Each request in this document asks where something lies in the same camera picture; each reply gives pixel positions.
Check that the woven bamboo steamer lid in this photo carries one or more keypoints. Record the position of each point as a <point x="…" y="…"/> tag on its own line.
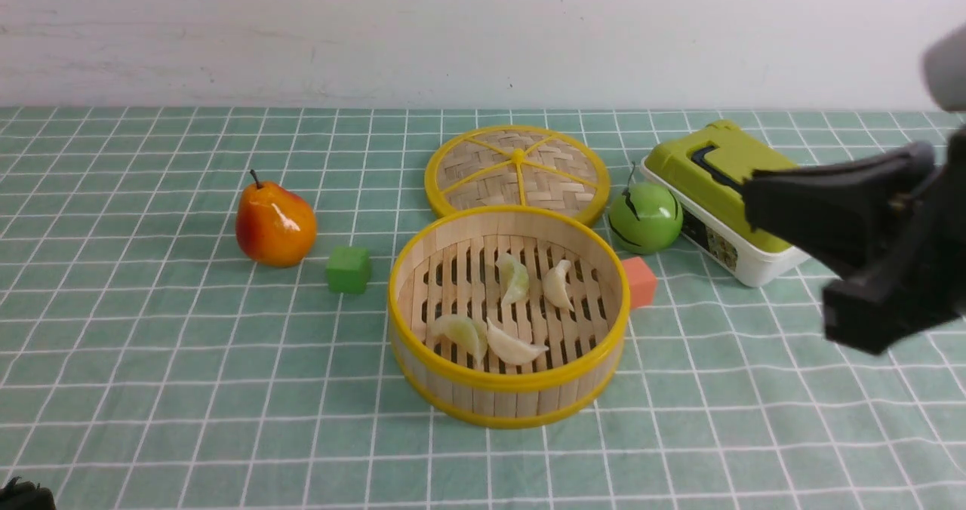
<point x="518" y="165"/>

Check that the green dumpling bottom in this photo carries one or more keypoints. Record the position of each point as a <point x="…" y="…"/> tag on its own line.
<point x="463" y="331"/>

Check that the orange wooden cube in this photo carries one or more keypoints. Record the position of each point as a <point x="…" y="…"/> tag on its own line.
<point x="642" y="282"/>

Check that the green wooden cube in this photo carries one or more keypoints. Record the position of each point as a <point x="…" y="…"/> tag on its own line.
<point x="348" y="269"/>

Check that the bamboo steamer tray yellow rim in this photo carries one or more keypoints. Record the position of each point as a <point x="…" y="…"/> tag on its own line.
<point x="450" y="268"/>

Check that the green toy apple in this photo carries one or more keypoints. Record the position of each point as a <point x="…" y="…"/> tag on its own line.
<point x="645" y="217"/>

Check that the orange toy pear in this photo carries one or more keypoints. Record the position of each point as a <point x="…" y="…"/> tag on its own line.
<point x="274" y="226"/>

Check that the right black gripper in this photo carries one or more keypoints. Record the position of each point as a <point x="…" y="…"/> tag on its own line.
<point x="892" y="229"/>

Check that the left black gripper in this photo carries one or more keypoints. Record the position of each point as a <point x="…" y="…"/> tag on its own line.
<point x="16" y="495"/>

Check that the green lidded white box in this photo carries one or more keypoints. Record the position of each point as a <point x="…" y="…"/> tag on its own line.
<point x="705" y="171"/>

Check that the white dumpling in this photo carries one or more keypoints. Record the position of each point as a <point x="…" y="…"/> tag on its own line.
<point x="512" y="350"/>
<point x="555" y="287"/>

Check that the green dumpling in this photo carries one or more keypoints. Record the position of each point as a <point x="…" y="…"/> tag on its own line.
<point x="514" y="279"/>
<point x="463" y="331"/>

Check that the green checkered tablecloth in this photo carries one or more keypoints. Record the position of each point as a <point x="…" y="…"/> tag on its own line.
<point x="147" y="363"/>

